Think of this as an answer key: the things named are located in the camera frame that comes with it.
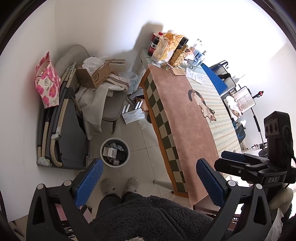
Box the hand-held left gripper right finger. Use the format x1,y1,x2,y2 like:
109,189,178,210
196,158,272,241

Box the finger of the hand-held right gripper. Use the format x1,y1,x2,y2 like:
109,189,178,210
221,151,269,165
214,159,260,178

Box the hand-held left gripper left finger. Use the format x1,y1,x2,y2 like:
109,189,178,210
26,159,104,241

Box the white round trash bin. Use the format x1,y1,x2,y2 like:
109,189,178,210
100,138,130,167

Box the pile of small cartons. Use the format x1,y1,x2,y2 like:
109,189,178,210
103,142,125,165

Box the grey fluffy slipper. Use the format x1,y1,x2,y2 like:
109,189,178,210
122,177,140,196
101,178,117,197

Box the person's left leg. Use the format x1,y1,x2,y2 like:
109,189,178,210
96,195,122,223

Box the black stand red knob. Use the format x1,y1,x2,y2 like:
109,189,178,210
251,91,269,149

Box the pink suitcase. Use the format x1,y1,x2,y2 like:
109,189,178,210
54,200,92,232

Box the dark bin liner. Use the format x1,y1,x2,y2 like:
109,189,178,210
102,140,129,165

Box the grey folding bed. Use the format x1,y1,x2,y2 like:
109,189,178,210
36,61,90,171

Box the beige fluffy cloth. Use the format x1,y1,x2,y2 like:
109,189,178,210
268,188,294,209

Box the table with checkered cloth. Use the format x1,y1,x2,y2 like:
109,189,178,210
141,64,242,207

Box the beige plain cloth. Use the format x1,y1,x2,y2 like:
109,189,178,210
75,81,116,141

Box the person's dark fluffy robe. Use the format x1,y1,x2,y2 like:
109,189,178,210
89,195,234,241

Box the white crinkled plastic bag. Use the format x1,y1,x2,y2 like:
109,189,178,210
270,206,285,241

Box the grey upholstered chair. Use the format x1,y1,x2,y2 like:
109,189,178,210
55,45,127,135

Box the blue flat board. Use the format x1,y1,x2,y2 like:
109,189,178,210
200,62,228,96

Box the white flat paper box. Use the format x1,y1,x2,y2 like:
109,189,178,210
122,109,145,125

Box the black framed chair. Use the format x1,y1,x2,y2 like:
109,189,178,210
209,60,237,82

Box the white paper sheets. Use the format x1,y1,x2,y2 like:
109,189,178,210
186,68,205,85

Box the clear water bottle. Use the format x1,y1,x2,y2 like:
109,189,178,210
191,39,202,61
198,49,208,64

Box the pink floral paper bag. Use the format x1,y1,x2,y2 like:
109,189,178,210
35,51,61,109

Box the beige striped cloth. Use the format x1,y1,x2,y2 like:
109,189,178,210
105,74,130,92

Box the brown cardboard box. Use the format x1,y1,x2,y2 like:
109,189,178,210
76,59,126,88

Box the clear printed plastic bag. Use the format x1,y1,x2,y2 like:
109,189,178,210
119,71,140,94

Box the yellow snack bag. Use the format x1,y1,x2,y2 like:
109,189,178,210
153,31,185,64

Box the dark red label bottle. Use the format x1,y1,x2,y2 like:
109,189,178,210
148,32,163,56

